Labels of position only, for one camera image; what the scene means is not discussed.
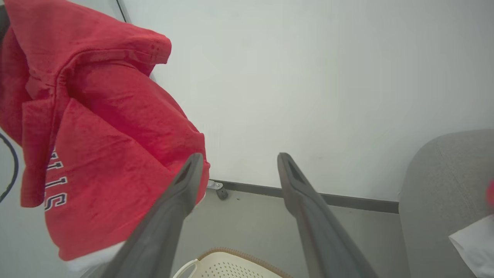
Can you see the grey fabric sofa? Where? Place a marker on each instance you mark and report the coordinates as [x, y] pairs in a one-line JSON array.
[[436, 193]]

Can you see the red jersey garment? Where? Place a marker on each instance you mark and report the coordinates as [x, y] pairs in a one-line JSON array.
[[108, 135]]

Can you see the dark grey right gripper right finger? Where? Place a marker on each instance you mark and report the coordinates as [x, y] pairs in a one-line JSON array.
[[320, 231]]

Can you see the small grey caster foot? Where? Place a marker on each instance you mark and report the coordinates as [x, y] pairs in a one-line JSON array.
[[220, 191]]

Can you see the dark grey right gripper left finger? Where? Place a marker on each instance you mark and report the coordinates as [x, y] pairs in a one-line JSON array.
[[166, 224]]

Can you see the dark grey wall skirting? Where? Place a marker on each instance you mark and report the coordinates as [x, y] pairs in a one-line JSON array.
[[347, 199]]

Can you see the beige plastic laundry basket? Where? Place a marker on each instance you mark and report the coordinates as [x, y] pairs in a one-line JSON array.
[[231, 266]]

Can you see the white garment with red stripes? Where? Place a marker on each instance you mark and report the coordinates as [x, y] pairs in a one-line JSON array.
[[476, 243]]

